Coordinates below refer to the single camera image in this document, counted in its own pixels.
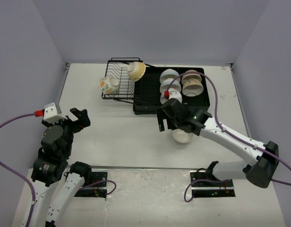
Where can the yellow dotted white bowl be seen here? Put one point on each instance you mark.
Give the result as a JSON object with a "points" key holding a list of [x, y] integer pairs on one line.
{"points": [[136, 70]]}

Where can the aluminium table edge rail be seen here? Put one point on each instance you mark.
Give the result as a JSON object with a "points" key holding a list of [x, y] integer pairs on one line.
{"points": [[67, 67]]}

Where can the light blue bowl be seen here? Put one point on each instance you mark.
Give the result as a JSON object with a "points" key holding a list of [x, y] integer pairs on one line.
{"points": [[169, 82], [168, 74], [172, 94]]}

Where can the light blue bowl back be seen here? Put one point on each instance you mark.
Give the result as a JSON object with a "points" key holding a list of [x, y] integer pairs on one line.
{"points": [[168, 74]]}

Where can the black drain tray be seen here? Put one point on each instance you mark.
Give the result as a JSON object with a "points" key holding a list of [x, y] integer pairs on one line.
{"points": [[149, 85]]}

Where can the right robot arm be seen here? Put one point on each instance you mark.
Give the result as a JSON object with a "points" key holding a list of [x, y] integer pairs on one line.
{"points": [[258, 160]]}

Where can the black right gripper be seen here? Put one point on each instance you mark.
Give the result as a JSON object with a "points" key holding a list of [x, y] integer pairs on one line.
{"points": [[162, 115]]}

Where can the beige bowl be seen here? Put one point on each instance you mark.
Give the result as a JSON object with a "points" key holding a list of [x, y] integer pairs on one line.
{"points": [[192, 88], [191, 74], [181, 136]]}

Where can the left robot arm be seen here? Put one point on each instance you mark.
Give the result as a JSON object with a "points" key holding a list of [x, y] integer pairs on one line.
{"points": [[48, 168]]}

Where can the beige bowl back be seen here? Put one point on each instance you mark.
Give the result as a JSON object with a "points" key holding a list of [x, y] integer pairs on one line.
{"points": [[191, 74]]}

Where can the beige bowl front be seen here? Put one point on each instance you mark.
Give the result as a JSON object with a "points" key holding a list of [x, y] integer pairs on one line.
{"points": [[181, 136]]}

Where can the light blue bowl front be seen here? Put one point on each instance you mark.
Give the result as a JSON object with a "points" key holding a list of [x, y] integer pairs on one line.
{"points": [[172, 94]]}

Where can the floral orange green bowl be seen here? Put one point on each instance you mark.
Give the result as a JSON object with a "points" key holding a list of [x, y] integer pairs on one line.
{"points": [[109, 85]]}

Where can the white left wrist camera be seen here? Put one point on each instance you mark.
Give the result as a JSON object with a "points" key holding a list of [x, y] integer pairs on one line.
{"points": [[53, 113]]}

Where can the black wire dish rack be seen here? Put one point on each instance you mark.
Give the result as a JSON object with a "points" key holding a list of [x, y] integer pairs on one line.
{"points": [[117, 68]]}

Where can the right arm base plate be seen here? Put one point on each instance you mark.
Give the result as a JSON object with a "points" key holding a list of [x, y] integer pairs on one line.
{"points": [[213, 190]]}

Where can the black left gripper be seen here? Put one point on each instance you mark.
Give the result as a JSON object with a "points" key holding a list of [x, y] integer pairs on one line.
{"points": [[81, 114]]}

